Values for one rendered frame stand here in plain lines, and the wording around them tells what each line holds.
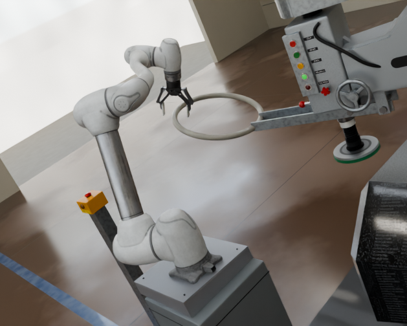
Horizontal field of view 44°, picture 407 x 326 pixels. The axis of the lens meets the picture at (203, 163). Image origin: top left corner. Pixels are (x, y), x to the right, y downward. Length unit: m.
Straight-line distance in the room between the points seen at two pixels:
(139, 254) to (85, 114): 0.62
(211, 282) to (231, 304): 0.12
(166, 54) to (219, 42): 7.46
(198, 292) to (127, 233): 0.38
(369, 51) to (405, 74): 0.17
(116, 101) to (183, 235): 0.59
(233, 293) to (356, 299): 1.10
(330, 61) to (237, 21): 8.19
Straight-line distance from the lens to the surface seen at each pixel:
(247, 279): 2.13
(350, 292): 3.09
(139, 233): 2.13
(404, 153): 2.46
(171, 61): 2.56
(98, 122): 2.12
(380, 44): 2.18
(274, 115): 2.62
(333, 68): 2.24
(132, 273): 3.08
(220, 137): 2.48
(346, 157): 2.44
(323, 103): 2.32
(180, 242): 2.05
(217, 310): 2.06
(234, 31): 10.29
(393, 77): 2.22
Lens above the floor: 2.02
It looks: 21 degrees down
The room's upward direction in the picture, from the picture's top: 25 degrees counter-clockwise
